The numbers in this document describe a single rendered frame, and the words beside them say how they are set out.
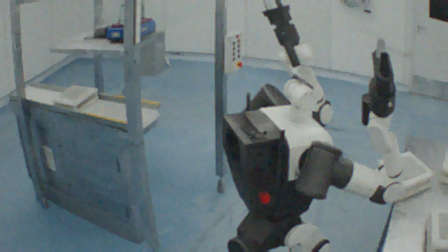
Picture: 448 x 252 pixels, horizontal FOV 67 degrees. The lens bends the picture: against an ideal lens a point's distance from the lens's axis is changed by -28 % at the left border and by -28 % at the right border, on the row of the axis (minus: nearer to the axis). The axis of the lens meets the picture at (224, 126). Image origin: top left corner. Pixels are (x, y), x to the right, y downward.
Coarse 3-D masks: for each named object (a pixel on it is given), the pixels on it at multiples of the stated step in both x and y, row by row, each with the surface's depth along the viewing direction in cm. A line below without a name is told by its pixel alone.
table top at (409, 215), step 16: (416, 144) 201; (432, 144) 201; (432, 160) 185; (432, 192) 158; (400, 208) 151; (416, 208) 149; (400, 224) 141; (416, 224) 139; (400, 240) 132; (416, 240) 130
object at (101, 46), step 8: (88, 32) 239; (72, 40) 224; (80, 40) 221; (88, 40) 218; (96, 40) 216; (104, 40) 214; (120, 40) 209; (144, 40) 206; (152, 40) 213; (56, 48) 211; (64, 48) 208; (72, 48) 206; (80, 48) 203; (88, 48) 201; (96, 48) 199; (104, 48) 198; (112, 48) 196; (120, 48) 194
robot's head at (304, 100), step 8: (296, 80) 135; (288, 88) 134; (296, 88) 130; (304, 88) 128; (288, 96) 136; (296, 96) 128; (304, 96) 127; (312, 96) 127; (296, 104) 129; (304, 104) 128; (312, 104) 129; (296, 112) 133; (304, 112) 133
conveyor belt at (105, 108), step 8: (32, 88) 282; (40, 88) 280; (32, 96) 266; (40, 96) 265; (48, 96) 264; (96, 104) 248; (104, 104) 247; (112, 104) 247; (120, 104) 247; (88, 112) 238; (96, 112) 237; (104, 112) 237; (112, 112) 237; (120, 112) 236; (144, 112) 236; (152, 112) 236; (144, 120) 228; (152, 120) 233; (144, 128) 227
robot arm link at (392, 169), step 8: (392, 152) 112; (384, 160) 116; (392, 160) 113; (400, 160) 114; (384, 168) 119; (392, 168) 115; (400, 168) 115; (384, 176) 121; (392, 176) 117; (400, 176) 117; (384, 184) 119
